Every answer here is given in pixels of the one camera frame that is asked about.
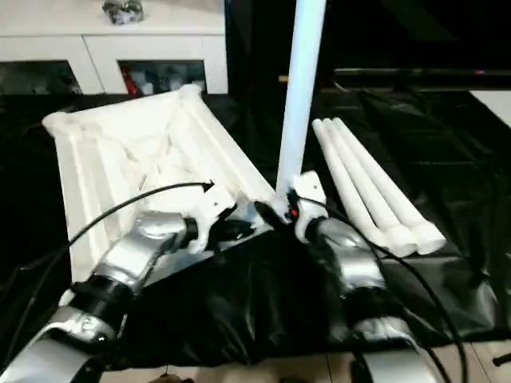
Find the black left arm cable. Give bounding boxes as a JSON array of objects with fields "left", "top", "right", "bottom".
[{"left": 0, "top": 181, "right": 216, "bottom": 368}]

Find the white plastic table leg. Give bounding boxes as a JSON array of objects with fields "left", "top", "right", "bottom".
[
  {"left": 311, "top": 120, "right": 408, "bottom": 258},
  {"left": 274, "top": 0, "right": 328, "bottom": 215},
  {"left": 331, "top": 117, "right": 447, "bottom": 255},
  {"left": 321, "top": 118, "right": 428, "bottom": 256}
]

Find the white cabinet with glass doors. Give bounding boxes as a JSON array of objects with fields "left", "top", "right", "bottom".
[{"left": 0, "top": 0, "right": 229, "bottom": 97}]

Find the white plastic table top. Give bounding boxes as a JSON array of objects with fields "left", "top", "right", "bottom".
[{"left": 42, "top": 84, "right": 277, "bottom": 285}]

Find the glossy black mat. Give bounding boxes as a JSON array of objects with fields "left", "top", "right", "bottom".
[{"left": 0, "top": 86, "right": 511, "bottom": 369}]

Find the grey metal clutter object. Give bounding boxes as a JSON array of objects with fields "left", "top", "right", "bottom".
[{"left": 102, "top": 0, "right": 145, "bottom": 26}]

